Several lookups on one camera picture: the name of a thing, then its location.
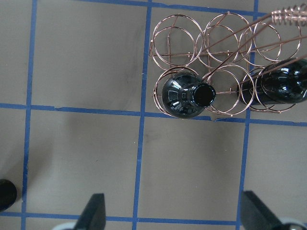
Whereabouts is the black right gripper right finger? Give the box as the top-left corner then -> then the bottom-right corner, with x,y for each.
240,191 -> 288,230

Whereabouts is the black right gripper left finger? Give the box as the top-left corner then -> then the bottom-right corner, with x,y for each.
74,193 -> 106,230

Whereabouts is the dark wine bottle being placed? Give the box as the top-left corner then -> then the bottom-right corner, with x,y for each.
0,179 -> 17,212

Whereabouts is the dark bottle in basket rear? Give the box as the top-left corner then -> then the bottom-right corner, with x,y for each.
237,58 -> 307,105

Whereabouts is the dark bottle in basket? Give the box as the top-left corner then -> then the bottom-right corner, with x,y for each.
162,71 -> 216,119
237,58 -> 307,105

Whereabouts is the dark bottle in basket front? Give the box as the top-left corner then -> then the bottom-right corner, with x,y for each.
162,71 -> 216,119

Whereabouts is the copper wire wine basket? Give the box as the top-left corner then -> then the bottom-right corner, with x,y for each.
150,4 -> 307,117

